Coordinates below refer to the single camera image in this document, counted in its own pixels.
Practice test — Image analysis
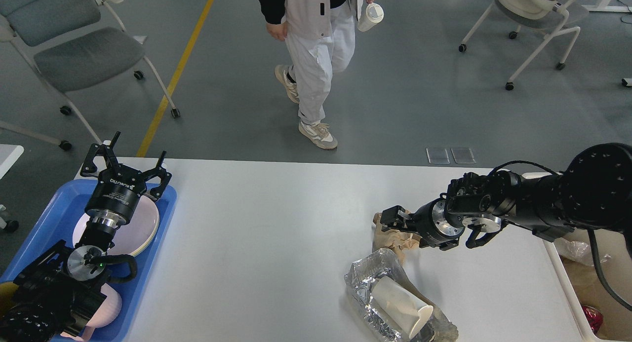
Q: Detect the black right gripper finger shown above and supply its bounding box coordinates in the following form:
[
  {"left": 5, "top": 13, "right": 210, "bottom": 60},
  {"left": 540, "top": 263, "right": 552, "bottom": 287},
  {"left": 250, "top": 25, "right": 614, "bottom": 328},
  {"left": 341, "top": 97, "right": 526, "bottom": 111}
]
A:
[
  {"left": 379, "top": 205, "right": 417, "bottom": 231},
  {"left": 382, "top": 227, "right": 420, "bottom": 239}
]

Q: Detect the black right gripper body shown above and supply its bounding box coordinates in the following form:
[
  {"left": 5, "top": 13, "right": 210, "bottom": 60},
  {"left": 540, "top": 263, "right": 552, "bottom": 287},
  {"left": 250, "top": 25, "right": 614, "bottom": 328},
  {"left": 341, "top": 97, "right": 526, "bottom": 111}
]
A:
[{"left": 412, "top": 199, "right": 465, "bottom": 251}]

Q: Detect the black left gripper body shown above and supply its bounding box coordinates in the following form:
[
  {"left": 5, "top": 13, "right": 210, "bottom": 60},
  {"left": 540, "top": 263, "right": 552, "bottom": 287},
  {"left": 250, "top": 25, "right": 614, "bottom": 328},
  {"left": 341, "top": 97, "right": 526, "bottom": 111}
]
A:
[{"left": 85, "top": 178, "right": 147, "bottom": 228}]

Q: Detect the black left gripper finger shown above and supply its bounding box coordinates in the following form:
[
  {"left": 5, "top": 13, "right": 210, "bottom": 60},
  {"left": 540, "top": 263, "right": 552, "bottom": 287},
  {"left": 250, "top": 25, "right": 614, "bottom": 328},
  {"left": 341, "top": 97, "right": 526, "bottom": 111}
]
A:
[
  {"left": 81, "top": 131, "right": 130, "bottom": 182},
  {"left": 129, "top": 151, "right": 172, "bottom": 202}
]

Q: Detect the brown paper ball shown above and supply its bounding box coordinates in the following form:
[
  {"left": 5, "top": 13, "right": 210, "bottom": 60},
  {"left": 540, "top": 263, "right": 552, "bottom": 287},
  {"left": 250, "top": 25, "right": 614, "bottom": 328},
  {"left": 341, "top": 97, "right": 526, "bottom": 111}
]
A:
[{"left": 372, "top": 212, "right": 421, "bottom": 265}]

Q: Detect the foil container back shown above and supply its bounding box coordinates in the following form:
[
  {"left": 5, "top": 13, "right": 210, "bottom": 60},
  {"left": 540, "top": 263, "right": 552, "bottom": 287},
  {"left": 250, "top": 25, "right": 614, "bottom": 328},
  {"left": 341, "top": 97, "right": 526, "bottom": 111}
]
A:
[{"left": 553, "top": 238, "right": 594, "bottom": 267}]

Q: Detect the crushed red soda can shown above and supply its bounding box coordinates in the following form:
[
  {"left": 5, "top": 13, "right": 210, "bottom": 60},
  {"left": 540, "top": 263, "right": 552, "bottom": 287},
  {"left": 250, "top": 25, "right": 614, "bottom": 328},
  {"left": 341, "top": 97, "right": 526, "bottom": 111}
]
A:
[{"left": 582, "top": 304, "right": 603, "bottom": 335}]

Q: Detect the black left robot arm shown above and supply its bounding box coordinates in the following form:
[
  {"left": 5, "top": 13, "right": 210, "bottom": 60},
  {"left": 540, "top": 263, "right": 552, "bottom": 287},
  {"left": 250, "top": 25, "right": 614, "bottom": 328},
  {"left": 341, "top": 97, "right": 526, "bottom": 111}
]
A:
[{"left": 1, "top": 131, "right": 172, "bottom": 342}]

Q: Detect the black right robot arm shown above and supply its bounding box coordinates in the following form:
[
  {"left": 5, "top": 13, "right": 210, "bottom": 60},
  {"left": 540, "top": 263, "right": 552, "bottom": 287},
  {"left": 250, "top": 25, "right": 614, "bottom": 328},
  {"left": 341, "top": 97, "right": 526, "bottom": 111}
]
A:
[{"left": 377, "top": 143, "right": 632, "bottom": 309}]

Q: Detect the white chair base leg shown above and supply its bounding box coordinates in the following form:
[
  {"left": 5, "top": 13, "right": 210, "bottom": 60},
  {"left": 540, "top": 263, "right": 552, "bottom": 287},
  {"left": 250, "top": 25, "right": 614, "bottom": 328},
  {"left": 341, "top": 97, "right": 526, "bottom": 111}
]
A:
[{"left": 0, "top": 121, "right": 73, "bottom": 151}]

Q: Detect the pink ceramic plate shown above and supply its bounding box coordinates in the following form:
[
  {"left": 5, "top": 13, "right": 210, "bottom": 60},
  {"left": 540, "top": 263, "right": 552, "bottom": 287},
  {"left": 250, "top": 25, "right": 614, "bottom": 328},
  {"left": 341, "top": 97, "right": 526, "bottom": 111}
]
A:
[{"left": 72, "top": 195, "right": 159, "bottom": 257}]

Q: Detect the foil tray front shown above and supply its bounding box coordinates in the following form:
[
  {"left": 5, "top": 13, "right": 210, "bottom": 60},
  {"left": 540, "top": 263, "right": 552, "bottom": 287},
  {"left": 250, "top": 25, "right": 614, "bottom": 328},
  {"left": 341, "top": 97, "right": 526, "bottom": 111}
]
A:
[{"left": 345, "top": 248, "right": 460, "bottom": 342}]

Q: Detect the blue plastic tray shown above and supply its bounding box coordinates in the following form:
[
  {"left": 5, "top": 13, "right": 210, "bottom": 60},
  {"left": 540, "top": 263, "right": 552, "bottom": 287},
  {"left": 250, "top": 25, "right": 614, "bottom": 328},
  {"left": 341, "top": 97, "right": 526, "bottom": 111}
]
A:
[{"left": 1, "top": 179, "right": 177, "bottom": 342}]

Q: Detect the clear floor plate left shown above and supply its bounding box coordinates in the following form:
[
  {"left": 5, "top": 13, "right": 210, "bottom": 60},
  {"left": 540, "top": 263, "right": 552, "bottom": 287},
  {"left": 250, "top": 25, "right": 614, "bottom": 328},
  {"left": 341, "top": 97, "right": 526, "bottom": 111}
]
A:
[{"left": 426, "top": 147, "right": 451, "bottom": 165}]

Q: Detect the clear floor plate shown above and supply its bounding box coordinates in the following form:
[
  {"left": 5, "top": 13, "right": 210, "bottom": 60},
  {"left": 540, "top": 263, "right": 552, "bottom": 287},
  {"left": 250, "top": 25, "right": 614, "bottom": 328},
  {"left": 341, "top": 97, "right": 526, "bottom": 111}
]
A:
[
  {"left": 451, "top": 147, "right": 476, "bottom": 164},
  {"left": 426, "top": 147, "right": 451, "bottom": 165}
]

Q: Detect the clear floor plate right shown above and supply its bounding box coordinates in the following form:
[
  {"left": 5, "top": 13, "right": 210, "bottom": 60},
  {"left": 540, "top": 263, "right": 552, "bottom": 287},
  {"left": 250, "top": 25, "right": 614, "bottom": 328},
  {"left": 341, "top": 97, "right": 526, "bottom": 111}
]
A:
[{"left": 451, "top": 147, "right": 476, "bottom": 164}]

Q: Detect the white side table corner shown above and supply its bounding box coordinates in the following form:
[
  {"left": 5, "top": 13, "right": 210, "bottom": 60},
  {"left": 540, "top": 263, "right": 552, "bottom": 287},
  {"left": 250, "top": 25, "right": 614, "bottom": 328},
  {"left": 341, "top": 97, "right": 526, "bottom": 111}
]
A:
[{"left": 0, "top": 144, "right": 24, "bottom": 179}]

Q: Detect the white paper cup lying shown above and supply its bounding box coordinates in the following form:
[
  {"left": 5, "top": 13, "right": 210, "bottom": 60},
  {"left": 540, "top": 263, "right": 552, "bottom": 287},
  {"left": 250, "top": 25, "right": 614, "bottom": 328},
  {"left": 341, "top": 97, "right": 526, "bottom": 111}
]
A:
[{"left": 372, "top": 275, "right": 434, "bottom": 339}]

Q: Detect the pink ribbed mug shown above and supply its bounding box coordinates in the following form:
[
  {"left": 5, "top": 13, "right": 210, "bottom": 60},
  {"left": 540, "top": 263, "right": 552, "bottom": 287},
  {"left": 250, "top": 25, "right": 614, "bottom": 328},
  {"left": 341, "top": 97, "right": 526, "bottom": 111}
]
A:
[{"left": 60, "top": 284, "right": 122, "bottom": 342}]

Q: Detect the white office chair left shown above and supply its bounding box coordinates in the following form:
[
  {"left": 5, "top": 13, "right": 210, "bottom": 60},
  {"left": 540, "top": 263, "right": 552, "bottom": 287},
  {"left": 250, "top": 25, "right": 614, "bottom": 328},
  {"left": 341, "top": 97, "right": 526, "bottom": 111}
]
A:
[{"left": 0, "top": 0, "right": 180, "bottom": 140}]

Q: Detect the white office chair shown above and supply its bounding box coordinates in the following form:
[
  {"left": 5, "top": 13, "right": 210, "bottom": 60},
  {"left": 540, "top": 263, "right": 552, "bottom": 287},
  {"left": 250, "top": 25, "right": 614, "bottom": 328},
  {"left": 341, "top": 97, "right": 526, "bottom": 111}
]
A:
[
  {"left": 0, "top": 0, "right": 180, "bottom": 140},
  {"left": 458, "top": 0, "right": 589, "bottom": 91}
]

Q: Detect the teal mug yellow inside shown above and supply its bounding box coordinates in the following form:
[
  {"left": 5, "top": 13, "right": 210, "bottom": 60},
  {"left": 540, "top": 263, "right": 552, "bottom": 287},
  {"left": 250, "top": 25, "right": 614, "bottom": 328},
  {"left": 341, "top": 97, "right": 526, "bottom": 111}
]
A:
[{"left": 0, "top": 281, "right": 18, "bottom": 319}]

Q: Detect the beige plastic bin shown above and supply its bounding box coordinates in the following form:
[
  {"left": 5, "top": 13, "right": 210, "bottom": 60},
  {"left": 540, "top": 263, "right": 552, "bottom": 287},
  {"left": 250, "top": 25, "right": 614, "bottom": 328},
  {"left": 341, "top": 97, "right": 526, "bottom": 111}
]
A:
[{"left": 523, "top": 172, "right": 632, "bottom": 342}]

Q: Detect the person in white trousers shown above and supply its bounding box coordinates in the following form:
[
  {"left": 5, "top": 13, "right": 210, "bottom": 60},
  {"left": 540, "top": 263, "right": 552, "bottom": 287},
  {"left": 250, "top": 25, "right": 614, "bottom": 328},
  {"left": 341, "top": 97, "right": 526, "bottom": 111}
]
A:
[{"left": 258, "top": 0, "right": 375, "bottom": 150}]

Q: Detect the white office chair right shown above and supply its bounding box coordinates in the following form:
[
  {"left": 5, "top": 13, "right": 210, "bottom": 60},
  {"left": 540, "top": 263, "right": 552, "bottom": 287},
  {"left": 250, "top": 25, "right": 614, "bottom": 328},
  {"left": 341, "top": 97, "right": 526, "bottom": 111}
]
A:
[{"left": 458, "top": 0, "right": 589, "bottom": 91}]

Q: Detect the white tumbler with handle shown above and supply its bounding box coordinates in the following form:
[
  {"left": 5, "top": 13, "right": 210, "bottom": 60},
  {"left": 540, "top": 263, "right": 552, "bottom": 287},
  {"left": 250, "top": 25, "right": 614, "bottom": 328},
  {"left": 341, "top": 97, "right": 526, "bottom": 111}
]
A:
[{"left": 357, "top": 2, "right": 384, "bottom": 32}]

